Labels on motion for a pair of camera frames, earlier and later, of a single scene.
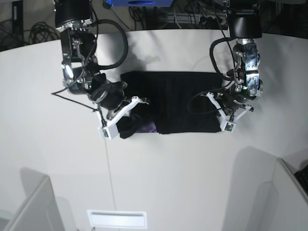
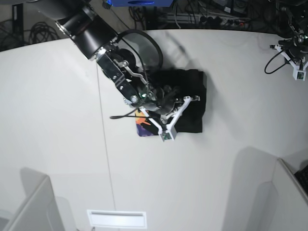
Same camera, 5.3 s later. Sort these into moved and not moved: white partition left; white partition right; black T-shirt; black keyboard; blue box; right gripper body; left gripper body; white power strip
Moved: left gripper body; black T-shirt; right gripper body
Not moved: black keyboard; white power strip; white partition left; white partition right; blue box
